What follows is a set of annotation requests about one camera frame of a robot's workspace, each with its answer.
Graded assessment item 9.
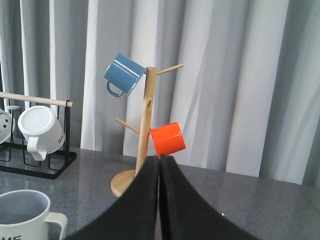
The black wire mug rack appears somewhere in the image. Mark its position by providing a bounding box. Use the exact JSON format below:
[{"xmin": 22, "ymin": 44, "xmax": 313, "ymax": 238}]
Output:
[{"xmin": 0, "ymin": 92, "xmax": 77, "ymax": 180}]

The grey pleated curtain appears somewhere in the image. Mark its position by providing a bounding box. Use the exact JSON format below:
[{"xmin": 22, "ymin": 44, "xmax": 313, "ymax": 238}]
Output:
[{"xmin": 0, "ymin": 0, "xmax": 320, "ymax": 186}]

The white HOME ceramic mug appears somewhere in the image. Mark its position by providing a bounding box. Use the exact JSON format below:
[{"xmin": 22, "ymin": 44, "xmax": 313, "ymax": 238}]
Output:
[{"xmin": 0, "ymin": 189, "xmax": 68, "ymax": 240}]

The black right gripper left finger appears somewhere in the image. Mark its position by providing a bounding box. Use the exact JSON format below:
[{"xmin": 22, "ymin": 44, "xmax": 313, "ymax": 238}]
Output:
[{"xmin": 67, "ymin": 156, "xmax": 160, "ymax": 240}]

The white smiley face mug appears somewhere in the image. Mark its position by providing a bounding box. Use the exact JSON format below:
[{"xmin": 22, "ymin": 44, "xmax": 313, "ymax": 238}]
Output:
[{"xmin": 0, "ymin": 109, "xmax": 16, "ymax": 144}]

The blue enamel mug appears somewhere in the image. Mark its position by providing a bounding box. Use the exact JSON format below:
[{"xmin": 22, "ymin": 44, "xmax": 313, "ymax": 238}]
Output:
[{"xmin": 104, "ymin": 53, "xmax": 147, "ymax": 98}]

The white ribbed hanging mug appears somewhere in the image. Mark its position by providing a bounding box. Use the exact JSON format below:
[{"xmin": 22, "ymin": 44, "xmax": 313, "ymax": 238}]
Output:
[{"xmin": 18, "ymin": 105, "xmax": 65, "ymax": 162}]

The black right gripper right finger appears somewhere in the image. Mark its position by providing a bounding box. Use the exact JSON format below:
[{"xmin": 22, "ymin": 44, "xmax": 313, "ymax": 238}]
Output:
[{"xmin": 159, "ymin": 155, "xmax": 256, "ymax": 240}]

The orange enamel mug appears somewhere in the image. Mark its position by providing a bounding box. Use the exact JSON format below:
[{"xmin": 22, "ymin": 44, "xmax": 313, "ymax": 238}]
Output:
[{"xmin": 149, "ymin": 122, "xmax": 186, "ymax": 157}]

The wooden mug tree stand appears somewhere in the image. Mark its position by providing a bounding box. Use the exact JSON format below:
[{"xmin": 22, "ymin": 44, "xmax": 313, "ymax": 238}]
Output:
[{"xmin": 110, "ymin": 63, "xmax": 184, "ymax": 197}]

